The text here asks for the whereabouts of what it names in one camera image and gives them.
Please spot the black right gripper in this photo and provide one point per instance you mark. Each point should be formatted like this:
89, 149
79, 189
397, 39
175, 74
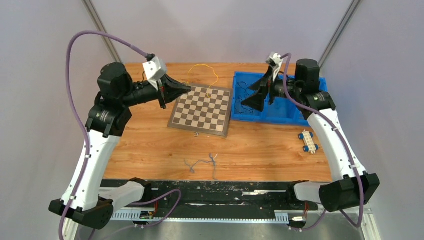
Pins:
265, 85

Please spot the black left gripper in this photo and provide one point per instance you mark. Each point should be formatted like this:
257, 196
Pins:
170, 89

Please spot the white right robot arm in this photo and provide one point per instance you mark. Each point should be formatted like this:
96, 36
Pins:
352, 185

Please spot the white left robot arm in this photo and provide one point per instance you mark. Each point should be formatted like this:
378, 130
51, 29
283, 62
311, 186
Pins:
82, 202

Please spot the blue plastic divided bin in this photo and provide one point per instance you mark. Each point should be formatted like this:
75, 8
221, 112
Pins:
282, 111

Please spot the wooden chessboard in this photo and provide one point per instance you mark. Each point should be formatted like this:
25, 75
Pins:
206, 110

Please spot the white toy car blue wheels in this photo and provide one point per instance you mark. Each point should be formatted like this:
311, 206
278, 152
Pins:
309, 145

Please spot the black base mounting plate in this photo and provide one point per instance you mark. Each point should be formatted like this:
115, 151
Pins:
169, 196

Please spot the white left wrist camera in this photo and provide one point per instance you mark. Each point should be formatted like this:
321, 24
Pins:
154, 70

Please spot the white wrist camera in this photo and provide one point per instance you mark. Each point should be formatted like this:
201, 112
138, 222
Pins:
274, 62
154, 70

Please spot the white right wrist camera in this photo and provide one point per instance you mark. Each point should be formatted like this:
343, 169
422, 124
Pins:
274, 62

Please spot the right aluminium frame post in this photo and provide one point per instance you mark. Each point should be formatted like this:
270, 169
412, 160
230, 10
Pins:
345, 20

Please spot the white slotted cable duct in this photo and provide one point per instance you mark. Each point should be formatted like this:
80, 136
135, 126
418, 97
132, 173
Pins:
249, 217

